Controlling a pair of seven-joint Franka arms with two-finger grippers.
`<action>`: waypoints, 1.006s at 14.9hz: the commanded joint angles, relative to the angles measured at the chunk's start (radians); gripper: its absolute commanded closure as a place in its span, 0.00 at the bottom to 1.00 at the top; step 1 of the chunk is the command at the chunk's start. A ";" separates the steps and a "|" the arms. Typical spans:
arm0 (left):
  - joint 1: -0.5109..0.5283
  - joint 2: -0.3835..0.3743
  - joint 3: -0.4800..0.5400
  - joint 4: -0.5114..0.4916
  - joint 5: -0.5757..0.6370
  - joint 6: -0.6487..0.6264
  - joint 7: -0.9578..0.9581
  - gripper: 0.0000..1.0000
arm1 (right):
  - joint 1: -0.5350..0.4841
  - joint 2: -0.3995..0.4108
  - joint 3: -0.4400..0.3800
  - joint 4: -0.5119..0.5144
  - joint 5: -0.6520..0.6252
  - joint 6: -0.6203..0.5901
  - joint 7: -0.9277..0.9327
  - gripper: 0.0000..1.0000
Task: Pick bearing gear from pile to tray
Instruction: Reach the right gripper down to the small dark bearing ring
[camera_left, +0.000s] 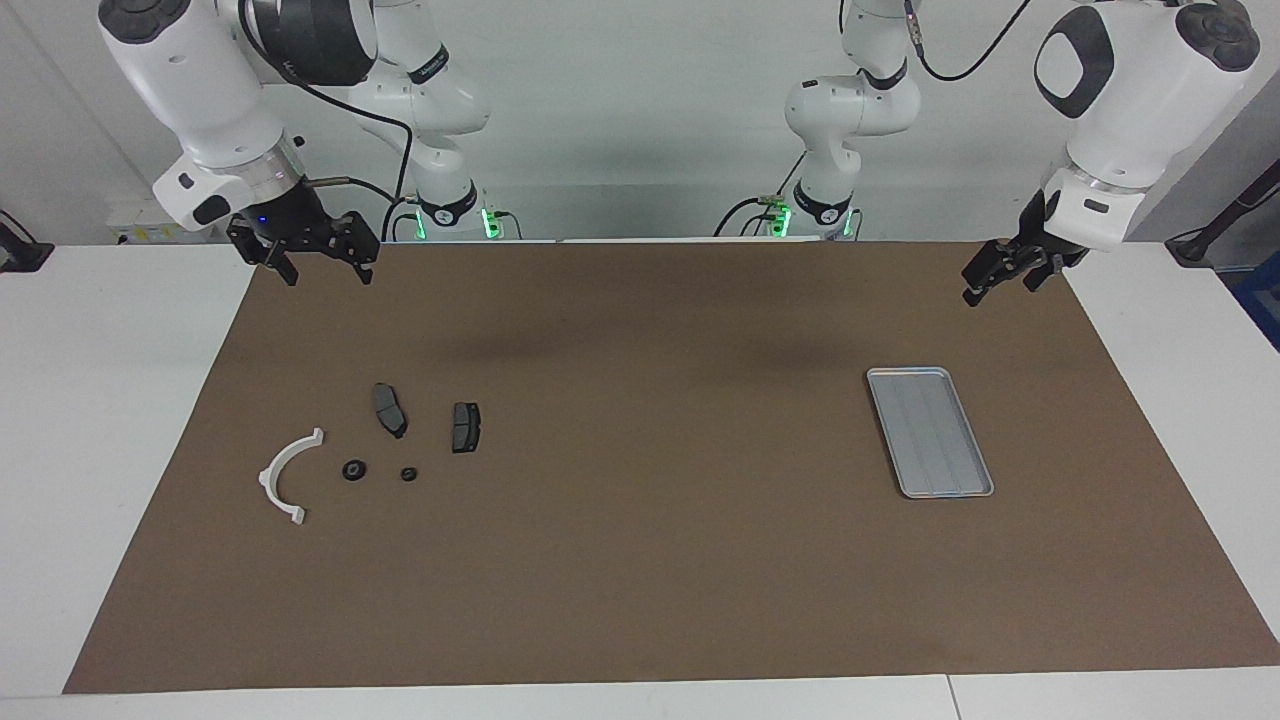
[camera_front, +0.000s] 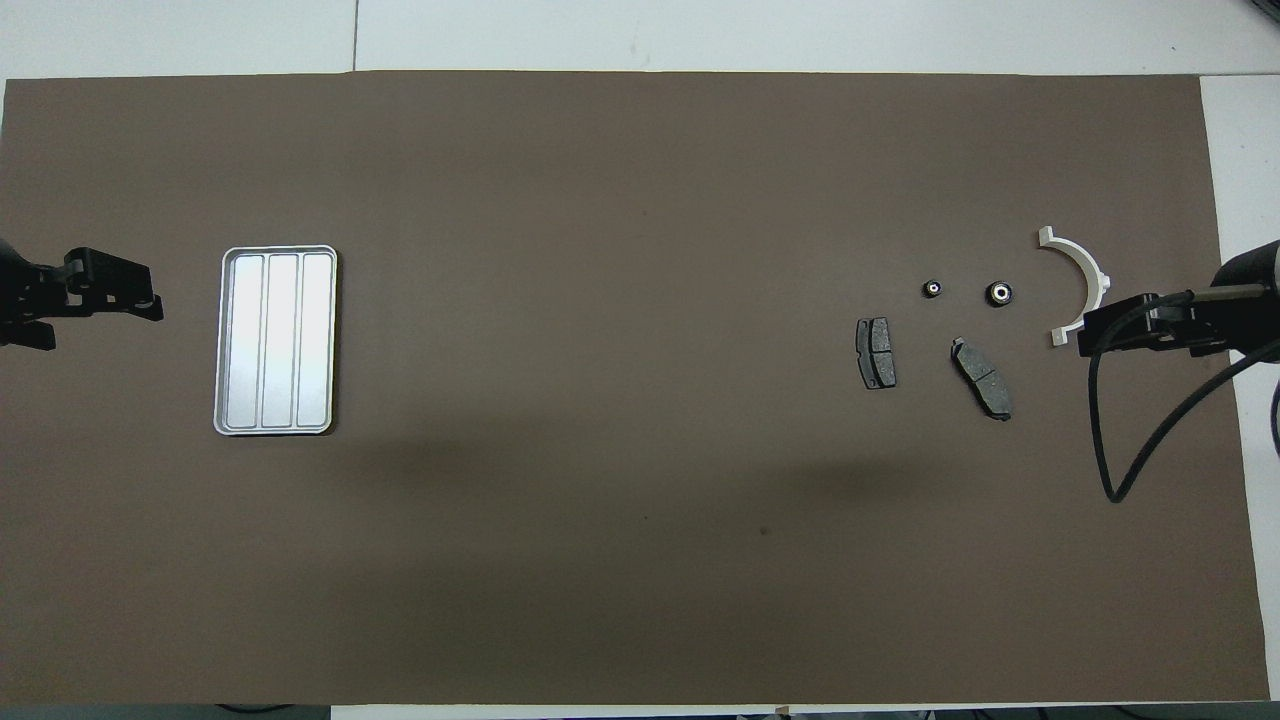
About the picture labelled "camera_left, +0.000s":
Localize silver metal tray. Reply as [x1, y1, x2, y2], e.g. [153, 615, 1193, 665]
[866, 367, 995, 500]

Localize long dark brake pad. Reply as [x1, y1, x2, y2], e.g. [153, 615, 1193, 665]
[372, 383, 409, 440]

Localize blue crate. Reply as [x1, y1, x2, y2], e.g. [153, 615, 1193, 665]
[1228, 255, 1280, 351]

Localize brown table mat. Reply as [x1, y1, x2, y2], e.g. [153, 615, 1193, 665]
[62, 240, 1280, 695]

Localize black right base cables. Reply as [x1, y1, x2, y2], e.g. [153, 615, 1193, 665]
[380, 195, 421, 243]

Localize black base cables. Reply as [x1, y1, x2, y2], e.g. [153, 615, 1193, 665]
[380, 195, 421, 243]
[712, 150, 813, 238]

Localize black camera stand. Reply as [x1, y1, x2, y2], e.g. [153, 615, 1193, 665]
[1165, 160, 1280, 267]

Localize white wall socket box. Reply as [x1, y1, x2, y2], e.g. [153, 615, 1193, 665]
[105, 195, 216, 246]

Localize white curved plastic bracket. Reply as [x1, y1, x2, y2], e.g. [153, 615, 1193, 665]
[258, 428, 326, 526]

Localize black left base cables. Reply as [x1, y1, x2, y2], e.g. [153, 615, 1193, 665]
[712, 150, 813, 238]

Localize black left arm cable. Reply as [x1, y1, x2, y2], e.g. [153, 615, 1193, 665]
[905, 0, 1033, 83]

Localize black clamp mount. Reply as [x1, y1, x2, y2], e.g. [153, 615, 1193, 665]
[0, 210, 56, 273]

